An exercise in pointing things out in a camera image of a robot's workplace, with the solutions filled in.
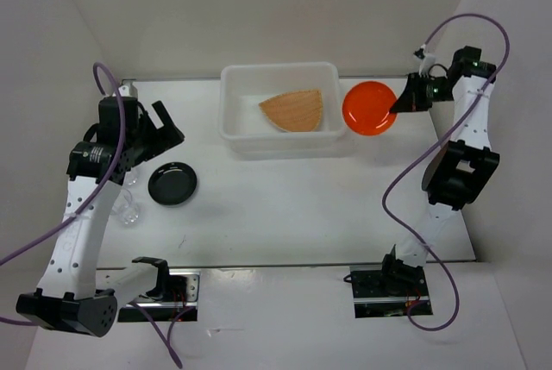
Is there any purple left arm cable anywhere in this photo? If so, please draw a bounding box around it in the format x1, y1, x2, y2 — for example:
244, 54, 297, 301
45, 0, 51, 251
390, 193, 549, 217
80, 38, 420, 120
0, 61, 195, 369

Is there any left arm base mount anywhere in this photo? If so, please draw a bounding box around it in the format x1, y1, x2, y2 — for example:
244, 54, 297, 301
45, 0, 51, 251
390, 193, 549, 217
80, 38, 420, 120
115, 267, 201, 323

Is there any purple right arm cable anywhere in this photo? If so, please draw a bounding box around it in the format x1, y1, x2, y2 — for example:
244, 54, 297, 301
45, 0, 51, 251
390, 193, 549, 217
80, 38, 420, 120
381, 14, 512, 331

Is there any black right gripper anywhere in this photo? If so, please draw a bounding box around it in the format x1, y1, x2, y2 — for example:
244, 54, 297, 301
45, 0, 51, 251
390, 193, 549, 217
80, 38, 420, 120
389, 72, 454, 113

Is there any orange plastic plate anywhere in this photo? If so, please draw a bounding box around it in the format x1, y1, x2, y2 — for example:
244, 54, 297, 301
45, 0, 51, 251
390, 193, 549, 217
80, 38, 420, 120
342, 81, 397, 136

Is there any clear plastic cup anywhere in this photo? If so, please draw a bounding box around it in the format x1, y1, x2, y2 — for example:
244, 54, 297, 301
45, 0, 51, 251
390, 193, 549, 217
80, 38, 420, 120
110, 188, 140, 227
124, 167, 140, 187

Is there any black round plate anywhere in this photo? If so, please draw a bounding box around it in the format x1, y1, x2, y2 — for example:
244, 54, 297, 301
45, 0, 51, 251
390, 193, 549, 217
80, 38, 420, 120
147, 162, 198, 206

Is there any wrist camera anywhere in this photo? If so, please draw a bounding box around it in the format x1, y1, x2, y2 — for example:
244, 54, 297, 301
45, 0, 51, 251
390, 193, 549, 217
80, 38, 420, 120
118, 82, 138, 98
413, 44, 436, 75

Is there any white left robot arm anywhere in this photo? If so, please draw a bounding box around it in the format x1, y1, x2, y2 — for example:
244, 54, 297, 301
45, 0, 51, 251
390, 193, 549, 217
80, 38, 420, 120
16, 97, 185, 337

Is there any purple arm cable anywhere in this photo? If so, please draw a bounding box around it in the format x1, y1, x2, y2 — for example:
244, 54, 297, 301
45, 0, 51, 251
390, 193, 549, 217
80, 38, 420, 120
0, 61, 195, 369
381, 14, 512, 331

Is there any tan woven triangular plate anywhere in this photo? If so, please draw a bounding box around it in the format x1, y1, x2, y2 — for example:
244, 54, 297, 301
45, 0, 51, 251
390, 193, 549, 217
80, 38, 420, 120
259, 90, 323, 133

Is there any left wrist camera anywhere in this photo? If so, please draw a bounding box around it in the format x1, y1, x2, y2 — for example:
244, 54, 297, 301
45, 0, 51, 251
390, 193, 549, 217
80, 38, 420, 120
118, 82, 138, 98

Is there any translucent white plastic bin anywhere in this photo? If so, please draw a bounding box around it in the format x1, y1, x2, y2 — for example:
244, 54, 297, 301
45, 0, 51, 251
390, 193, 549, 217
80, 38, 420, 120
218, 62, 346, 156

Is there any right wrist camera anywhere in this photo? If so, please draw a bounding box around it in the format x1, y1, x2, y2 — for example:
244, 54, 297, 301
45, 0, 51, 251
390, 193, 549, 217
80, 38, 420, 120
413, 44, 436, 75

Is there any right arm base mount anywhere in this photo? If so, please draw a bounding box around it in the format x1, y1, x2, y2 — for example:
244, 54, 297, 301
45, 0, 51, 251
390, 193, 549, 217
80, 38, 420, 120
342, 265, 433, 319

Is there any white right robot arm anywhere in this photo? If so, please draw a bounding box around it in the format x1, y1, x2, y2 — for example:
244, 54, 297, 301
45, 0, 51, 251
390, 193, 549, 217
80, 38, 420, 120
378, 46, 499, 295

